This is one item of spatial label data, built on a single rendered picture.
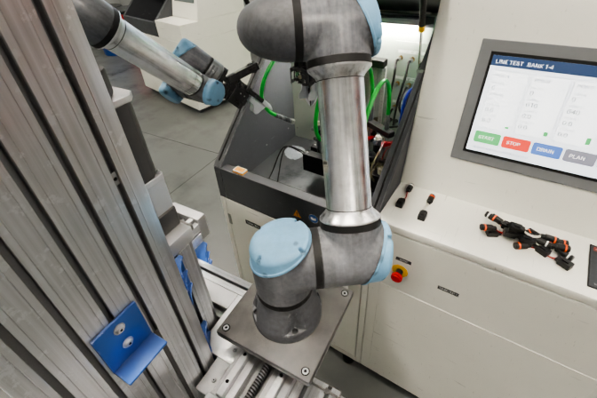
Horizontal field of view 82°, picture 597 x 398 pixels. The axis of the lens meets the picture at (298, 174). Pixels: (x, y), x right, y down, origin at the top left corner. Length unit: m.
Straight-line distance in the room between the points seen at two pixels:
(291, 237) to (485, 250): 0.62
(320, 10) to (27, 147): 0.43
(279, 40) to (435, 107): 0.68
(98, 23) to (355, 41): 0.52
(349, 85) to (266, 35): 0.16
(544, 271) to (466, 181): 0.32
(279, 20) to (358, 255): 0.42
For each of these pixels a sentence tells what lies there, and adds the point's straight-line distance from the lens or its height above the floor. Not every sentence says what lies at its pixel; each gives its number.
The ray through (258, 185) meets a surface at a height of 0.94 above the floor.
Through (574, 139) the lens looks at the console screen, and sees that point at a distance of 1.16.
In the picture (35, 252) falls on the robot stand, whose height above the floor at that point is 1.45.
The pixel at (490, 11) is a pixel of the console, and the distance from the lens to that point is 1.14.
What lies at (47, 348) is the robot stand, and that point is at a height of 1.32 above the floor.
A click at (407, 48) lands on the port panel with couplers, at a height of 1.34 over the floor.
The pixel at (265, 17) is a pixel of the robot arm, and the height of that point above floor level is 1.61.
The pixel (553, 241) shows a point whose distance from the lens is 1.15.
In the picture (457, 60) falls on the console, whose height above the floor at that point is 1.38.
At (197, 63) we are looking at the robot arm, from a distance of 1.17.
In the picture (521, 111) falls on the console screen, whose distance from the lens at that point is 1.14.
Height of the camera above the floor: 1.72
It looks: 36 degrees down
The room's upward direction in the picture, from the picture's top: 4 degrees counter-clockwise
